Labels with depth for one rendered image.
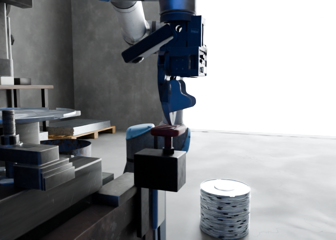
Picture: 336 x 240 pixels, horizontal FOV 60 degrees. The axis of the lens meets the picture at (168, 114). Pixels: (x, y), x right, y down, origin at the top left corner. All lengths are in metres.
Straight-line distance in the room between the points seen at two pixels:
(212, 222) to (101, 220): 1.26
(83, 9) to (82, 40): 0.60
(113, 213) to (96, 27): 5.56
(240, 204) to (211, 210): 0.17
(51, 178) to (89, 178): 0.13
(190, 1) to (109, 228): 0.43
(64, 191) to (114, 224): 0.13
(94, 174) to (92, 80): 5.44
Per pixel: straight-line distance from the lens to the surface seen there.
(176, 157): 0.57
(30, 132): 0.68
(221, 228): 1.74
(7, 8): 0.63
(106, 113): 5.84
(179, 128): 0.57
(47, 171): 0.43
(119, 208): 0.58
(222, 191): 1.74
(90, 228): 0.51
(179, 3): 0.56
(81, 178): 0.53
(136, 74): 5.49
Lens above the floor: 0.84
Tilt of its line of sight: 6 degrees down
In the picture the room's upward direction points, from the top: straight up
